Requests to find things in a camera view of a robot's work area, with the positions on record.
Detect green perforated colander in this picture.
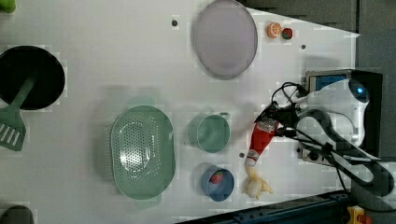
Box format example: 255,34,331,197
109,96,176,210

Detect blue bowl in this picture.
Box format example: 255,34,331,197
201,165,234,202

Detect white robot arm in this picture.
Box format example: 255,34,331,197
246,78,395,201

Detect green object top corner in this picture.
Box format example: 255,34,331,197
0,0,16,13

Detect black frying pan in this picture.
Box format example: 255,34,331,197
0,46,66,110

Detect green cup with handle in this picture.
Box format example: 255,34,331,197
187,112,231,153

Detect blue metal frame rail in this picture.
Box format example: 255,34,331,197
178,190,350,224

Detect yellow red emergency button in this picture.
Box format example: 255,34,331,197
347,205,373,224

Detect green slotted spatula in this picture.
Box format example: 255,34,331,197
0,77,35,151

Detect dark grey object bottom corner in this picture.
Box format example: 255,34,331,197
0,205,35,224

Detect small red toy fruit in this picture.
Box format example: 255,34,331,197
281,28,293,40

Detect peeled toy banana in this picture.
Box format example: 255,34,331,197
245,165,274,200

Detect red toy strawberry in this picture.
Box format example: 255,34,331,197
209,171,223,185

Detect red ketchup bottle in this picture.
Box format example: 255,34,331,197
245,118,278,167

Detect lilac round plate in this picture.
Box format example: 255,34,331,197
193,0,258,79

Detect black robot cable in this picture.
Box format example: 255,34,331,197
270,81,396,214

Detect orange slice toy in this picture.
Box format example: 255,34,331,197
267,22,282,38

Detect black silver toaster oven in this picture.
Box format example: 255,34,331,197
295,69,383,164

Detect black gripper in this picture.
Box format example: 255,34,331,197
254,102,297,139

